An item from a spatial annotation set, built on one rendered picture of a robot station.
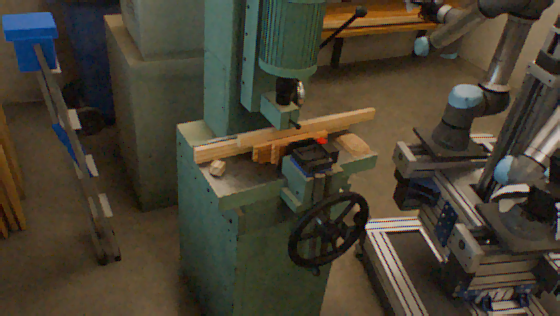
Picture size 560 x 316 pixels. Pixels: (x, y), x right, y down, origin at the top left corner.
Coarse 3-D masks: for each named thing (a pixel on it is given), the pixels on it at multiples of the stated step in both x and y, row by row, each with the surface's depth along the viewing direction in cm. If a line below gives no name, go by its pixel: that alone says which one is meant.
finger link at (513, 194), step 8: (520, 184) 96; (496, 192) 94; (504, 192) 93; (512, 192) 93; (520, 192) 94; (528, 192) 94; (504, 200) 96; (512, 200) 96; (520, 200) 96; (504, 208) 97
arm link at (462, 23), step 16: (480, 0) 160; (496, 0) 156; (512, 0) 154; (528, 0) 155; (464, 16) 168; (480, 16) 164; (496, 16) 161; (448, 32) 177; (464, 32) 174; (416, 48) 191; (432, 48) 187
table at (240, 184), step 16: (336, 144) 163; (192, 160) 148; (224, 160) 149; (240, 160) 150; (352, 160) 156; (368, 160) 160; (208, 176) 141; (224, 176) 142; (240, 176) 143; (256, 176) 144; (272, 176) 144; (208, 192) 141; (224, 192) 136; (240, 192) 137; (256, 192) 141; (272, 192) 144; (288, 192) 144; (224, 208) 138; (304, 208) 141
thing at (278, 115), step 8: (264, 96) 151; (272, 96) 151; (264, 104) 152; (272, 104) 148; (264, 112) 153; (272, 112) 149; (280, 112) 144; (288, 112) 145; (296, 112) 147; (272, 120) 150; (280, 120) 145; (296, 120) 149; (280, 128) 147; (288, 128) 149
